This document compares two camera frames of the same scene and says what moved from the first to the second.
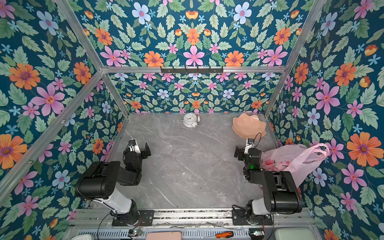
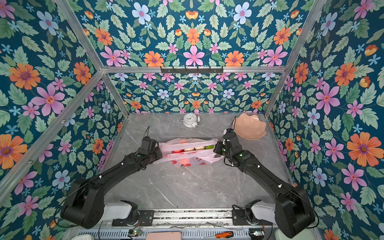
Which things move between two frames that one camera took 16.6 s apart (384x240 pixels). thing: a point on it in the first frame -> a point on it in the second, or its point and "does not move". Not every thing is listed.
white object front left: x=83 y=237 does not move
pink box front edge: x=164 y=235 does not move
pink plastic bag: x=299 y=160 -> x=189 y=158
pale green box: x=294 y=233 does not move
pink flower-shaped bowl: x=249 y=126 does not move
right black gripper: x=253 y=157 -> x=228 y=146
